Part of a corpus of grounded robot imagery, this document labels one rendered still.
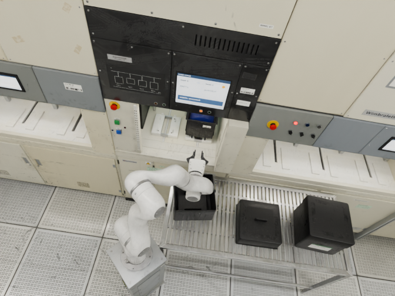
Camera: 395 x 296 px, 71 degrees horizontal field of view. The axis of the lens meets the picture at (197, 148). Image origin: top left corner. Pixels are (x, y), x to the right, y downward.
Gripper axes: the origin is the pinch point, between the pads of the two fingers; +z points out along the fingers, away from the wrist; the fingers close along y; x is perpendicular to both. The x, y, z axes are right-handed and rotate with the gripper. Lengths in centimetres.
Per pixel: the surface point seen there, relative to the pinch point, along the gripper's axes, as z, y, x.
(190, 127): 33.7, -7.8, -15.6
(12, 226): -27, -153, -119
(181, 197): -10.7, -6.4, -41.9
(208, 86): 13.8, -1.3, 43.8
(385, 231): 12, 194, -98
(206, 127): 33.6, 4.2, -12.0
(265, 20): 14, 17, 84
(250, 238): -38, 42, -33
